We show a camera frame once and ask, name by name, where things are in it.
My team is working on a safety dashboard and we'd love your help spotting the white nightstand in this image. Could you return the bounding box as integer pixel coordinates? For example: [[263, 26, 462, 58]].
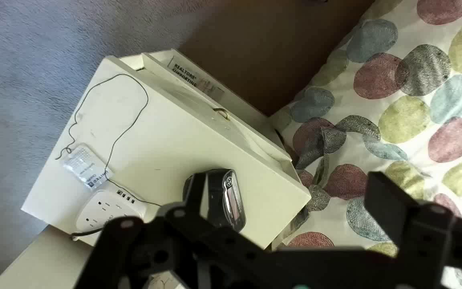
[[21, 48, 313, 250]]

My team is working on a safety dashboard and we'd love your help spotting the white label sticker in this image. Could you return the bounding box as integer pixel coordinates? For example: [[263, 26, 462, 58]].
[[165, 59, 227, 103]]

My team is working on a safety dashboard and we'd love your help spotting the white power strip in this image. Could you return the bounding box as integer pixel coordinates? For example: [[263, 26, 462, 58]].
[[72, 183, 149, 238]]

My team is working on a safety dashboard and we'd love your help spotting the clear plastic packet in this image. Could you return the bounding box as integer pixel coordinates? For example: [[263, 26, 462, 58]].
[[61, 144, 109, 189]]

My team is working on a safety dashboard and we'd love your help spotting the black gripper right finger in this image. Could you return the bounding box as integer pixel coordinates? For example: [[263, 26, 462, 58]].
[[362, 170, 462, 289]]

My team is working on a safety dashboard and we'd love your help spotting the thin black cable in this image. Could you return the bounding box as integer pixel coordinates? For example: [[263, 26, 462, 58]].
[[53, 72, 163, 238]]

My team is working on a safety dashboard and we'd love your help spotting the brown wooden bed frame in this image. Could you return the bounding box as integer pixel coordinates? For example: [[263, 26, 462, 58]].
[[176, 0, 377, 117]]

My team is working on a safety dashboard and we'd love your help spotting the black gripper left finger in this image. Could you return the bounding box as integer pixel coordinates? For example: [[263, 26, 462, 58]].
[[73, 201, 276, 289]]

